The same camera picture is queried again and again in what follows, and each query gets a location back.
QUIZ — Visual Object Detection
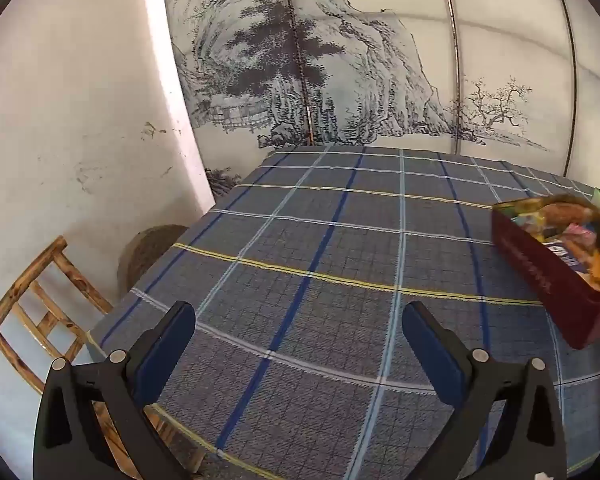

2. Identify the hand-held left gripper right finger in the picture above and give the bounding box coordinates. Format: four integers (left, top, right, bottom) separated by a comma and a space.
401, 301, 567, 480

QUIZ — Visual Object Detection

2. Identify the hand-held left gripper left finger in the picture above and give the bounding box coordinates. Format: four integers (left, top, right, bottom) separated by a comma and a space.
33, 301, 197, 480

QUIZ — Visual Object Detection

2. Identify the dark red snack box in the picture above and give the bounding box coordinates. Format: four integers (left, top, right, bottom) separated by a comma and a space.
490, 194, 600, 350

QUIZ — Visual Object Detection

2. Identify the woven straw stool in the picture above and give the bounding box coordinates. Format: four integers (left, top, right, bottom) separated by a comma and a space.
117, 224, 190, 297

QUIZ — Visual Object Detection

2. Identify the blue plaid tablecloth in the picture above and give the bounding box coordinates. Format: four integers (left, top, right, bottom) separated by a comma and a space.
88, 144, 600, 480

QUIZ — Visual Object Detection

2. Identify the wooden chair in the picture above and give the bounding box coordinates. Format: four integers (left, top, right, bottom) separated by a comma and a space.
0, 235, 207, 475

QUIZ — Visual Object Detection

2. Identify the blue white snack packet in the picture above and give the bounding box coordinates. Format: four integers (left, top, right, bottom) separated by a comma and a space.
546, 242, 587, 273

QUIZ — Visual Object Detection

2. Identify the ink landscape folding screen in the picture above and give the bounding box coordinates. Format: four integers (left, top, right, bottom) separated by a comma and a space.
159, 0, 600, 198

